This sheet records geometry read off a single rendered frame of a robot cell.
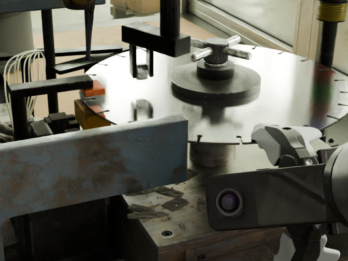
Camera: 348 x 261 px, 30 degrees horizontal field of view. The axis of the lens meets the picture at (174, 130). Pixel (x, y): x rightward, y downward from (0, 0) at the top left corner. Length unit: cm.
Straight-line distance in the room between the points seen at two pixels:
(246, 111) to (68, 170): 24
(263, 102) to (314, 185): 26
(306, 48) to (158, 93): 69
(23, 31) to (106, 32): 32
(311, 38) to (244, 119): 71
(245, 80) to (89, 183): 29
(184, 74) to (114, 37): 87
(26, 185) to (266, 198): 20
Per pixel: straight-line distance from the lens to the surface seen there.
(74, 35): 167
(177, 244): 67
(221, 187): 52
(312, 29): 139
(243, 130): 67
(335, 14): 102
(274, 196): 51
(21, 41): 143
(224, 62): 78
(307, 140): 62
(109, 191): 58
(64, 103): 126
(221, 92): 75
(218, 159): 81
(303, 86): 80
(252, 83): 78
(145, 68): 76
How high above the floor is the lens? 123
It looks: 25 degrees down
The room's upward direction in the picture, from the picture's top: 1 degrees clockwise
